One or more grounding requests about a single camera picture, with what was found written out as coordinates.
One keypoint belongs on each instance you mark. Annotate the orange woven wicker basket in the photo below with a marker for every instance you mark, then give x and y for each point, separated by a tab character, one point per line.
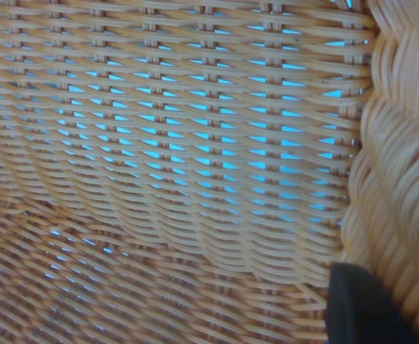
180	161

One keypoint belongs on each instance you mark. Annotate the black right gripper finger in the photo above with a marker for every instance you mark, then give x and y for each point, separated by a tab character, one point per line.
359	311

